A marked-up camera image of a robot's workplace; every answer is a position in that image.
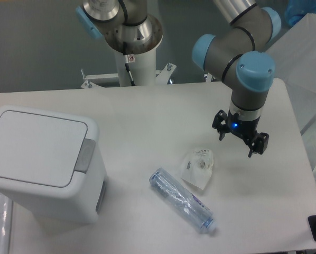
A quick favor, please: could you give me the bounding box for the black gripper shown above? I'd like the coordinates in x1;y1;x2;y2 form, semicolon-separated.
212;110;269;158

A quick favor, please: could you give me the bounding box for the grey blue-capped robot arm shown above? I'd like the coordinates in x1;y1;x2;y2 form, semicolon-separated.
76;1;281;154

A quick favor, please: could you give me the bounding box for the white push-lid trash can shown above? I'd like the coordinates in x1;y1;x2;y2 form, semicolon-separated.
0;105;107;223

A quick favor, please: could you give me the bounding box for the crushed clear plastic bottle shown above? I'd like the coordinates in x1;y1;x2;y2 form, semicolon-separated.
149;168;216;234

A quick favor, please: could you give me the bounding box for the blue water jug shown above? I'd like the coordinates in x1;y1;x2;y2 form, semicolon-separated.
284;0;316;27

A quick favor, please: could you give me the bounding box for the white metal base bracket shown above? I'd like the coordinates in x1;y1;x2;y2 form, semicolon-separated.
80;62;177;89

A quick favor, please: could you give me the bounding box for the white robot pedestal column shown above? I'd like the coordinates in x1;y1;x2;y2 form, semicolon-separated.
114;49;156;87

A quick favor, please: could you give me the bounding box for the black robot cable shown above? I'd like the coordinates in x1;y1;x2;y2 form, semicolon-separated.
123;42;136;87

